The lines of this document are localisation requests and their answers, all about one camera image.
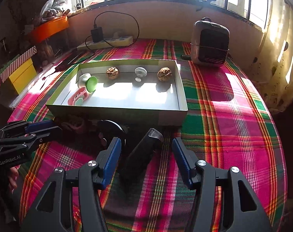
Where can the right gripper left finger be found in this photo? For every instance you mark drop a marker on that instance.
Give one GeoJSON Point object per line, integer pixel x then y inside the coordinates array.
{"type": "Point", "coordinates": [52, 210]}

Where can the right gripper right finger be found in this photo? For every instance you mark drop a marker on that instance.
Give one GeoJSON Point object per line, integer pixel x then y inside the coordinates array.
{"type": "Point", "coordinates": [240, 209]}

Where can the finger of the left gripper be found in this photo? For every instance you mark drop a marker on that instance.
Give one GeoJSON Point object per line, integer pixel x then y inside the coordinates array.
{"type": "Point", "coordinates": [22, 127]}
{"type": "Point", "coordinates": [28, 140]}

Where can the pink tape dispenser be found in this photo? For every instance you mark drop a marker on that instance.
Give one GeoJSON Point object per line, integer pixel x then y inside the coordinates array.
{"type": "Point", "coordinates": [78, 98]}

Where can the black round disc device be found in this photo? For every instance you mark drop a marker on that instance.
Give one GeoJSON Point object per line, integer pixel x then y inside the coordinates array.
{"type": "Point", "coordinates": [108, 129]}

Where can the green white spool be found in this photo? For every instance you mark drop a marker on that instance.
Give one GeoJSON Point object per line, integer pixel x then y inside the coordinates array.
{"type": "Point", "coordinates": [88, 81]}

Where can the black rectangular device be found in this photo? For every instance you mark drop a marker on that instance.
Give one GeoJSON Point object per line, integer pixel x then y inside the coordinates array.
{"type": "Point", "coordinates": [137, 154]}

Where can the brown walnut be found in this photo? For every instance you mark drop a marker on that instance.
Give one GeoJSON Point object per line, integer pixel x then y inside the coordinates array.
{"type": "Point", "coordinates": [112, 73]}
{"type": "Point", "coordinates": [164, 74]}

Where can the white mushroom knob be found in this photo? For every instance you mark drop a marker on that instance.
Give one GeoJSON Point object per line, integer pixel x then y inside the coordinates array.
{"type": "Point", "coordinates": [140, 73]}

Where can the person's left hand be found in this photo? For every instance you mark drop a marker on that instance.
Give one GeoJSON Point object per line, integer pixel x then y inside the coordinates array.
{"type": "Point", "coordinates": [13, 174]}

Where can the yellow box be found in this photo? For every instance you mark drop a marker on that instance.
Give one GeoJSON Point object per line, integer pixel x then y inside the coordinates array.
{"type": "Point", "coordinates": [22, 76]}

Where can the pink plush toy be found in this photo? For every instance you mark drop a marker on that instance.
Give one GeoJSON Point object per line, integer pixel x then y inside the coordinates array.
{"type": "Point", "coordinates": [77, 126]}

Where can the striped gift box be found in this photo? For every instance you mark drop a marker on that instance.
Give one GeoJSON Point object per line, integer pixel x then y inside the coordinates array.
{"type": "Point", "coordinates": [9, 68]}

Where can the plaid bed cover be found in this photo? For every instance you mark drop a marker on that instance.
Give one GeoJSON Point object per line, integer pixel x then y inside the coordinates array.
{"type": "Point", "coordinates": [227, 124]}

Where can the black phone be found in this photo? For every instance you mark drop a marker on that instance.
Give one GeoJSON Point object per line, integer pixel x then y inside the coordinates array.
{"type": "Point", "coordinates": [74, 58]}

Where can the orange tray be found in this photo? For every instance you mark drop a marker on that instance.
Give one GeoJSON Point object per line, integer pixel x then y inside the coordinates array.
{"type": "Point", "coordinates": [47, 30]}

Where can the shallow grey cardboard box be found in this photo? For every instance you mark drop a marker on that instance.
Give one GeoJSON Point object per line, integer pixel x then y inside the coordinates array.
{"type": "Point", "coordinates": [123, 100]}

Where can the white power strip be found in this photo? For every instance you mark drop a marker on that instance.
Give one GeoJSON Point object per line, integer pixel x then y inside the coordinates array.
{"type": "Point", "coordinates": [88, 44]}

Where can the cream patterned curtain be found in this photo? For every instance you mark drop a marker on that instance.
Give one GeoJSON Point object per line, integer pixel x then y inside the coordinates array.
{"type": "Point", "coordinates": [272, 73]}

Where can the small space heater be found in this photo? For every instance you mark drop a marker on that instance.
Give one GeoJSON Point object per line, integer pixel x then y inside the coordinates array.
{"type": "Point", "coordinates": [209, 43]}

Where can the black window handle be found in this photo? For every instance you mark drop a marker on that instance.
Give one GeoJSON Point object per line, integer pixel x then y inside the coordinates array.
{"type": "Point", "coordinates": [204, 3]}

